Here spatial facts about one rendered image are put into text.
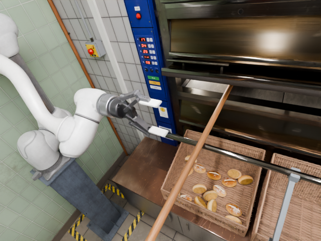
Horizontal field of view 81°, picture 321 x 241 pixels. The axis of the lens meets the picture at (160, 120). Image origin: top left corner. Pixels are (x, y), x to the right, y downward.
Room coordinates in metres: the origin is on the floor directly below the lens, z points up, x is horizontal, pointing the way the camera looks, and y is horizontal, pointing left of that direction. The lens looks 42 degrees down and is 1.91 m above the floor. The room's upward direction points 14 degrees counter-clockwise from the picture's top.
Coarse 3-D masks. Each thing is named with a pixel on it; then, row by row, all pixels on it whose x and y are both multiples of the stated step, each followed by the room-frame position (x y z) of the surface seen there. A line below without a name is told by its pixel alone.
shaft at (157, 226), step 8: (224, 96) 0.84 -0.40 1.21; (216, 112) 0.72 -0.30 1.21; (208, 128) 0.63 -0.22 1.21; (200, 144) 0.54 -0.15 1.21; (192, 152) 0.52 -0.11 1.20; (192, 160) 0.47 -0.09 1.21; (184, 168) 0.44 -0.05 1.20; (184, 176) 0.40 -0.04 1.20; (176, 184) 0.38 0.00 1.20; (176, 192) 0.35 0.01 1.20; (168, 200) 0.32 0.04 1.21; (168, 208) 0.29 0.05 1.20; (160, 216) 0.27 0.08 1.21; (160, 224) 0.25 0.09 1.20; (152, 232) 0.23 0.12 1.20; (152, 240) 0.21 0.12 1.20
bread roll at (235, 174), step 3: (228, 171) 0.69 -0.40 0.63; (231, 171) 0.67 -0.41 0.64; (234, 171) 0.66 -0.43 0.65; (237, 171) 0.65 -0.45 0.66; (228, 174) 0.67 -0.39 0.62; (231, 174) 0.66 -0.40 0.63; (234, 174) 0.65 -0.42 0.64; (237, 174) 0.64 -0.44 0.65; (240, 174) 0.63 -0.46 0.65; (231, 177) 0.64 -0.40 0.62; (234, 177) 0.63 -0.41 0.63; (237, 177) 0.62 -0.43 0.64
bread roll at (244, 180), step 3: (240, 177) 0.61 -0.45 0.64; (243, 177) 0.60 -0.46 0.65; (246, 177) 0.60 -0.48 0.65; (249, 177) 0.59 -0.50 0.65; (240, 180) 0.59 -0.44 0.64; (243, 180) 0.59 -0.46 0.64; (246, 180) 0.58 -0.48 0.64; (249, 180) 0.58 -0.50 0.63; (252, 180) 0.58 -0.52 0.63; (240, 183) 0.58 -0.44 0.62; (243, 183) 0.58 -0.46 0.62; (246, 183) 0.58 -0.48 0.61; (249, 183) 0.57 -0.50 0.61
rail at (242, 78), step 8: (176, 72) 0.87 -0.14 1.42; (184, 72) 0.84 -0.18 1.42; (192, 72) 0.82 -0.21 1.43; (200, 72) 0.79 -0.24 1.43; (208, 72) 0.78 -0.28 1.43; (240, 80) 0.67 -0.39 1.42; (248, 80) 0.65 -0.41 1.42; (256, 80) 0.63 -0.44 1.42; (264, 80) 0.61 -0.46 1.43; (272, 80) 0.60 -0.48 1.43; (280, 80) 0.59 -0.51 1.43; (304, 88) 0.52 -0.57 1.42; (312, 88) 0.51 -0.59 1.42; (320, 88) 0.49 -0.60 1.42
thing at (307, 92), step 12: (168, 72) 0.90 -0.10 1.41; (216, 72) 0.80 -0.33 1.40; (228, 72) 0.78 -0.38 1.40; (240, 72) 0.76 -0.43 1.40; (252, 72) 0.74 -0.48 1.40; (264, 72) 0.72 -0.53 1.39; (276, 72) 0.70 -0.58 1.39; (288, 72) 0.68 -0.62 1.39; (300, 72) 0.66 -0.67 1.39; (312, 72) 0.64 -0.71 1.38; (228, 84) 0.70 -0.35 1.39; (240, 84) 0.67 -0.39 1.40; (252, 84) 0.64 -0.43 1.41; (264, 84) 0.61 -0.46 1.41
